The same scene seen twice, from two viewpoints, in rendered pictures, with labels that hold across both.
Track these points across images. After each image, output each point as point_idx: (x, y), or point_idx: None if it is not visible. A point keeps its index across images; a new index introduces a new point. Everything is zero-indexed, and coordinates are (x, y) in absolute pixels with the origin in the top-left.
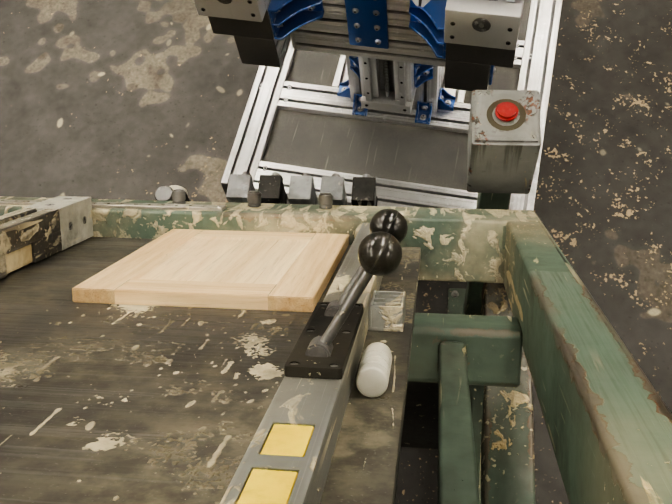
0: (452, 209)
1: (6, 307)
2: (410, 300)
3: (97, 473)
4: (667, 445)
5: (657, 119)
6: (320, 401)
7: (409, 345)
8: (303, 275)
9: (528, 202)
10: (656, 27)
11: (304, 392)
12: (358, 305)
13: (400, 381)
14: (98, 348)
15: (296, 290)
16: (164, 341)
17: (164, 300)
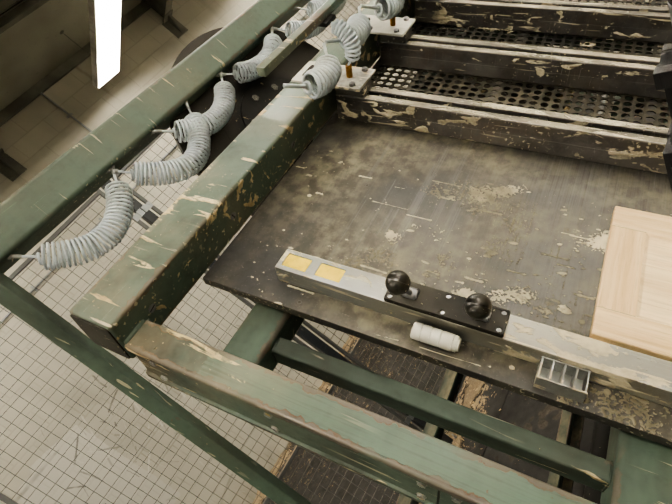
0: None
1: (599, 186)
2: (631, 422)
3: (366, 234)
4: (256, 391)
5: None
6: (361, 288)
7: (501, 381)
8: (671, 340)
9: None
10: None
11: (373, 284)
12: (500, 331)
13: (434, 355)
14: (513, 228)
15: (615, 326)
16: (523, 255)
17: (605, 253)
